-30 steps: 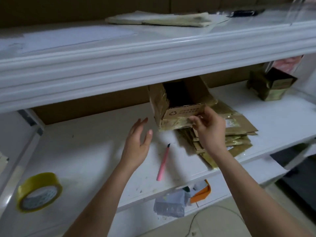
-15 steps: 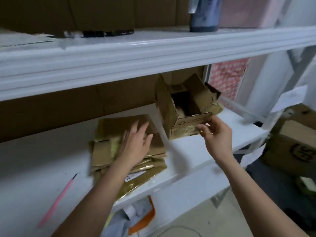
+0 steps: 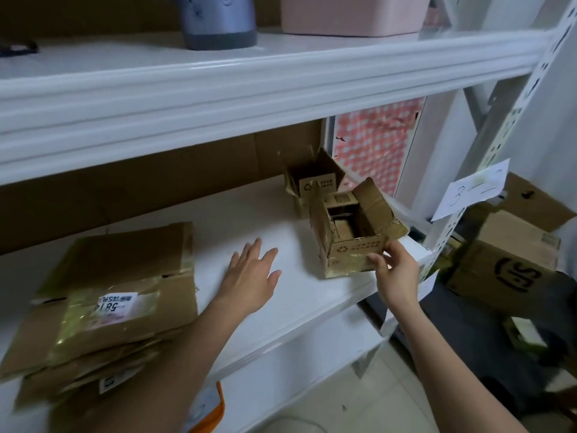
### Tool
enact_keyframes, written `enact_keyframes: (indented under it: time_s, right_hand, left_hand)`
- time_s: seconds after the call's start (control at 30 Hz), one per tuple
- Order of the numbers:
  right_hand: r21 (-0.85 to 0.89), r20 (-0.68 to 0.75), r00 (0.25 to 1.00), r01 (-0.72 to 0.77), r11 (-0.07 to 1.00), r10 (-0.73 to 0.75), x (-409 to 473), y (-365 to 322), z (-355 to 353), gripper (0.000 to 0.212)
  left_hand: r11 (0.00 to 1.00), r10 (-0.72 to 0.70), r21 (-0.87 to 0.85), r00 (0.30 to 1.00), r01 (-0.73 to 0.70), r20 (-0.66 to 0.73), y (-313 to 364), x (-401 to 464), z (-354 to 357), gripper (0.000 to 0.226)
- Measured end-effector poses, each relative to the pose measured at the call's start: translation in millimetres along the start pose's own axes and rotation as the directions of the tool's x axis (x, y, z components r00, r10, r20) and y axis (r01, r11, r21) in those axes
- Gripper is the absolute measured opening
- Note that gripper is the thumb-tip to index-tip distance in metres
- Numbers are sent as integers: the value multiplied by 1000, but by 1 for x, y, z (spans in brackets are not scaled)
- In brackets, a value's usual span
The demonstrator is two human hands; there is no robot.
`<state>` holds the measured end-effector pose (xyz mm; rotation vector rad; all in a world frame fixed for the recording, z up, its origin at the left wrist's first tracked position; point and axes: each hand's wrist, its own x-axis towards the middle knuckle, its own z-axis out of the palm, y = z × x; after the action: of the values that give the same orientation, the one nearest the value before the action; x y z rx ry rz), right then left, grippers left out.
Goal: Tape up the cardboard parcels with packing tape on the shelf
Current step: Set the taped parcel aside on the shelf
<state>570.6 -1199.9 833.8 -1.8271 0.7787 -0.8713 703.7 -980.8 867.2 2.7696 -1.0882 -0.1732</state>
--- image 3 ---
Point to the plain brown floor carton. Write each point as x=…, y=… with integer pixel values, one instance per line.
x=541, y=201

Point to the orange plastic object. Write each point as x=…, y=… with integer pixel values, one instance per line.
x=209, y=412

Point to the person's right forearm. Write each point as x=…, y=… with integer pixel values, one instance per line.
x=460, y=374

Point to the labelled taped cardboard box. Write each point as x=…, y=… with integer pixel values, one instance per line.
x=315, y=180

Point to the person's left forearm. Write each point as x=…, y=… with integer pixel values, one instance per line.
x=162, y=374

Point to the white paper tag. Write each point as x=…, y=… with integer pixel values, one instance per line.
x=469, y=189

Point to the red patterned panel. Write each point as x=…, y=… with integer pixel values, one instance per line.
x=379, y=139

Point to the brown carton with black print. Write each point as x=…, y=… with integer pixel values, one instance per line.
x=505, y=266

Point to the person's right hand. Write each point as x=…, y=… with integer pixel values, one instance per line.
x=397, y=279

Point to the white metal shelf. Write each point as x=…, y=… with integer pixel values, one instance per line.
x=270, y=85

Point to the stack of cardboard boxes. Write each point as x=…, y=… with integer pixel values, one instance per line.
x=99, y=311

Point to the person's left hand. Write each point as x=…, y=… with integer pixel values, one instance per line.
x=245, y=284

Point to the barcode label cardboard box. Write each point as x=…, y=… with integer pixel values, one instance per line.
x=352, y=239

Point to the grey blue round container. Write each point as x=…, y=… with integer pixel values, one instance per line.
x=216, y=20

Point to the pink plastic bin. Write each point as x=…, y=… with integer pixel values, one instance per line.
x=356, y=13

